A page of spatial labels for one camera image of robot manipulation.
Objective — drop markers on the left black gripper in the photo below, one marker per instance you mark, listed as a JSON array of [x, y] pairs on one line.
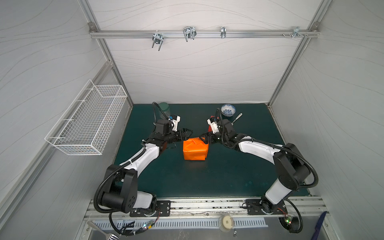
[[179, 133]]

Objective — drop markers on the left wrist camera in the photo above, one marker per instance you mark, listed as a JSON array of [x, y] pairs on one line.
[[175, 121]]

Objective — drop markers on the blue white ceramic bowl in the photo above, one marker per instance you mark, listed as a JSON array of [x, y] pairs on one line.
[[228, 110]]

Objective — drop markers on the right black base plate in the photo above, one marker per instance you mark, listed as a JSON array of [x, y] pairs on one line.
[[253, 207]]

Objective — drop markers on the white wire basket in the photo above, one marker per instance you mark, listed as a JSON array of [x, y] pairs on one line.
[[86, 125]]

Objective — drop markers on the green lid glass jar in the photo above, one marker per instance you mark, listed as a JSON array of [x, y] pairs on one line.
[[164, 111]]

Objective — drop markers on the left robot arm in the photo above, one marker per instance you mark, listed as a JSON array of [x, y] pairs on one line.
[[118, 192]]

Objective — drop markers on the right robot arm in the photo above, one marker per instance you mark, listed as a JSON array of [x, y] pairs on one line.
[[293, 170]]

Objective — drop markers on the green table mat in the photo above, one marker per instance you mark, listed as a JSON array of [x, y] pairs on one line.
[[224, 173]]

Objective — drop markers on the round white puck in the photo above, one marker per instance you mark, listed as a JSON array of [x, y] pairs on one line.
[[226, 223]]

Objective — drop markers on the left metal clamp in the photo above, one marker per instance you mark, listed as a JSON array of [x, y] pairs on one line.
[[157, 39]]

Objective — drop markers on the silver fork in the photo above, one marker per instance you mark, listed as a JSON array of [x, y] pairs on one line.
[[239, 116]]

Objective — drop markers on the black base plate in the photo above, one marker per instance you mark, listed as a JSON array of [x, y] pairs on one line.
[[157, 208], [253, 207]]

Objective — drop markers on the aluminium cross rail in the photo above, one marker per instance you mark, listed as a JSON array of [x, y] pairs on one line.
[[201, 34]]

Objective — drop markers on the middle metal clamp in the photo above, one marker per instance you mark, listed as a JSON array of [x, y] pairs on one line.
[[189, 33]]

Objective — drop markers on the metal clamp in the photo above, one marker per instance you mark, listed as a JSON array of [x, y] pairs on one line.
[[157, 39], [189, 33]]

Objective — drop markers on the orange wrapping paper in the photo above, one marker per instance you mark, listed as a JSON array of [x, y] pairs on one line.
[[195, 150]]

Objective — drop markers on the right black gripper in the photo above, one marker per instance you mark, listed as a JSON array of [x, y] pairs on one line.
[[211, 137]]

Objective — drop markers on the blue handled tool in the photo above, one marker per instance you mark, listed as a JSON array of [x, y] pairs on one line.
[[319, 225]]

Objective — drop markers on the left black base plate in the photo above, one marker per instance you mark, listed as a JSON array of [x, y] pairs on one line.
[[157, 208]]

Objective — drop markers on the right metal bracket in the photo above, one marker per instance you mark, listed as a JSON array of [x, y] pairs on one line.
[[296, 33]]

